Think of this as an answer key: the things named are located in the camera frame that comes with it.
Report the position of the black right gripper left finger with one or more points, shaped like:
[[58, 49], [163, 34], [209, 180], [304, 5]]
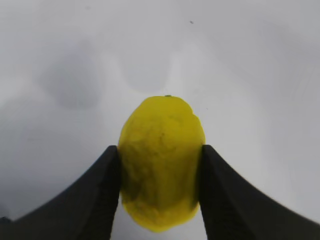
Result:
[[83, 211]]

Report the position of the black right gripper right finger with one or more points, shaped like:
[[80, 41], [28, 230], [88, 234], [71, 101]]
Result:
[[233, 209]]

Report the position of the yellow lemon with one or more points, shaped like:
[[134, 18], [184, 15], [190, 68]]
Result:
[[160, 148]]

